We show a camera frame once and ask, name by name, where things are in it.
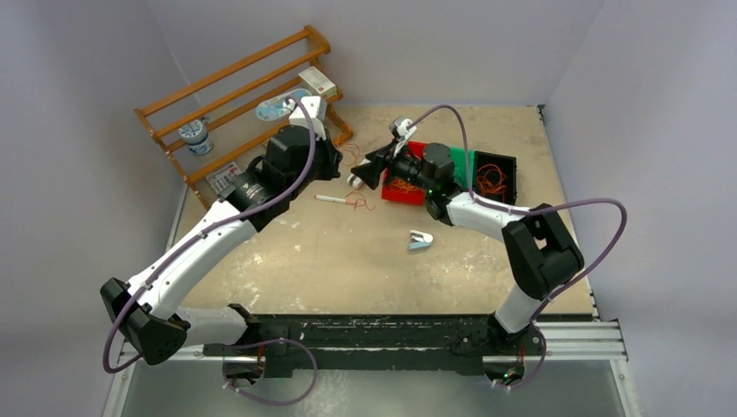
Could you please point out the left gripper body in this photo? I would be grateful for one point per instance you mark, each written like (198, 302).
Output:
(324, 166)

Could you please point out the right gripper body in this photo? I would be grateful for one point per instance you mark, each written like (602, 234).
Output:
(408, 169)

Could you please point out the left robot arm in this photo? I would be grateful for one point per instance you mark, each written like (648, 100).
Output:
(146, 309)

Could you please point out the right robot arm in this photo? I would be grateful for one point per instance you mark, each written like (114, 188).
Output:
(542, 254)

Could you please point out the white stapler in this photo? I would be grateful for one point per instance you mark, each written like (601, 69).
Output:
(354, 181)

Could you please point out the red plastic bin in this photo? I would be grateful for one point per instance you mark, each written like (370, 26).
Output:
(399, 191)

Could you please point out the green plastic bin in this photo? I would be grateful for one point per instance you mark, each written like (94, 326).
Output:
(458, 156)

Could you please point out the white marker with orange cap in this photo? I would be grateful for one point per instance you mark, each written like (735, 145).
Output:
(338, 200)

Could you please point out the black plastic bin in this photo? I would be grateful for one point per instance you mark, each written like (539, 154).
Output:
(495, 177)

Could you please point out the wooden shelf rack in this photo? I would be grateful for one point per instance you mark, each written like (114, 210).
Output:
(221, 111)

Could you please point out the white blue staple remover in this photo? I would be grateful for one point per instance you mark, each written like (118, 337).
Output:
(419, 241)

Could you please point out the blue white oval package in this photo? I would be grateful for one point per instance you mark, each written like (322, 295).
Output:
(280, 106)

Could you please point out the white red box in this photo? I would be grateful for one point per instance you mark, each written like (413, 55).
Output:
(317, 83)

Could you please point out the coloured marker set pack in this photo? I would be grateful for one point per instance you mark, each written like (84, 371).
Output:
(220, 178)

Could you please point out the blue white tape roll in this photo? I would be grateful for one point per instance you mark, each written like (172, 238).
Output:
(195, 134)

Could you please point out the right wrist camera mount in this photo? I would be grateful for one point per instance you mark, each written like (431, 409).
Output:
(402, 129)

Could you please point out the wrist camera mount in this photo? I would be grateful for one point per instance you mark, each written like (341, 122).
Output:
(308, 109)
(402, 129)

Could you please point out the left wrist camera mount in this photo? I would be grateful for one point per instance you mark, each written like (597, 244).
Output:
(308, 109)

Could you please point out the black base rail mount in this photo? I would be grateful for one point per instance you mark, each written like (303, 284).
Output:
(276, 345)

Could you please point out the aluminium frame rail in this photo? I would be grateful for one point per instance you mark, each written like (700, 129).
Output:
(566, 337)

